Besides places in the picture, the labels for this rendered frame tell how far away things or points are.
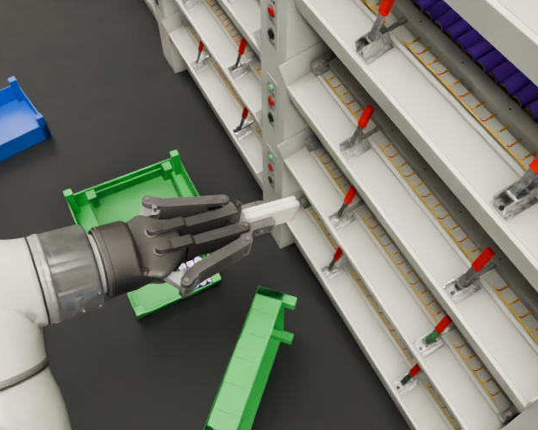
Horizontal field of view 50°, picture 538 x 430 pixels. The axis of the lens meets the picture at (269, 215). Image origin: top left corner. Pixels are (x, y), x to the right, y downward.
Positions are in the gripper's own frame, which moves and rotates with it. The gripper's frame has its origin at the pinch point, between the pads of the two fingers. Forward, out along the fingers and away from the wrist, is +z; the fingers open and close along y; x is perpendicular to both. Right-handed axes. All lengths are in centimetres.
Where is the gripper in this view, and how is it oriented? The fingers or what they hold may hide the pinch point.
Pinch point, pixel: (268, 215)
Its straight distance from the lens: 68.2
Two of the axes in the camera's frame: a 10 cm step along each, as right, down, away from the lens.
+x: 1.9, -6.3, -7.5
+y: 4.5, 7.4, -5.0
